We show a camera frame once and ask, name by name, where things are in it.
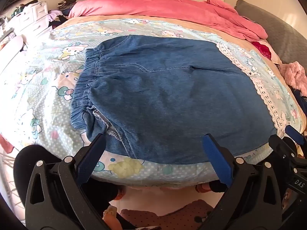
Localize dark blue cloth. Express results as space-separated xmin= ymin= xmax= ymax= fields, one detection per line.
xmin=291 ymin=89 xmax=307 ymax=115

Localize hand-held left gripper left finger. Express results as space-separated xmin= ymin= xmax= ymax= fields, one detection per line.
xmin=25 ymin=134 xmax=135 ymax=230

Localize dark folded clothes pile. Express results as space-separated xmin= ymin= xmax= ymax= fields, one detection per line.
xmin=57 ymin=0 xmax=77 ymax=11

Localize person's left hand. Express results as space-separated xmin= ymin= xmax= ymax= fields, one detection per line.
xmin=103 ymin=205 xmax=123 ymax=230

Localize cartoon cat printed sheet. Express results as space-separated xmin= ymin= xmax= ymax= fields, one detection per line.
xmin=0 ymin=18 xmax=304 ymax=188

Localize brown dotted floor mat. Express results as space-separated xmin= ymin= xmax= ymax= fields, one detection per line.
xmin=120 ymin=199 xmax=216 ymax=230

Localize blue denim pants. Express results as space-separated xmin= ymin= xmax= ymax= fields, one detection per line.
xmin=71 ymin=35 xmax=277 ymax=166

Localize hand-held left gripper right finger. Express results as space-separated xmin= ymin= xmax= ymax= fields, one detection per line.
xmin=199 ymin=134 xmax=292 ymax=230

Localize white drawer dresser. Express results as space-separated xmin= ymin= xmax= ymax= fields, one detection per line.
xmin=10 ymin=1 xmax=53 ymax=37

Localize pink duvet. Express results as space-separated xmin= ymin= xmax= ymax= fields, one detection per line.
xmin=68 ymin=0 xmax=268 ymax=42

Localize pink fluffy cloth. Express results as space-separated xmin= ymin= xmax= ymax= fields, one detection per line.
xmin=284 ymin=61 xmax=307 ymax=90

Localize red cloth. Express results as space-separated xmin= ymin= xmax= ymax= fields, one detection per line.
xmin=252 ymin=41 xmax=272 ymax=60

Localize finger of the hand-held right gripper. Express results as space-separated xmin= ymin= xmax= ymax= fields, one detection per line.
xmin=285 ymin=125 xmax=307 ymax=147
xmin=268 ymin=135 xmax=299 ymax=164

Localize lavender cloth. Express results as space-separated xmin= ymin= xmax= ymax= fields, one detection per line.
xmin=47 ymin=10 xmax=70 ymax=23

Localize person's right foot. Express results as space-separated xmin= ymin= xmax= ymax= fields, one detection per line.
xmin=195 ymin=180 xmax=227 ymax=193

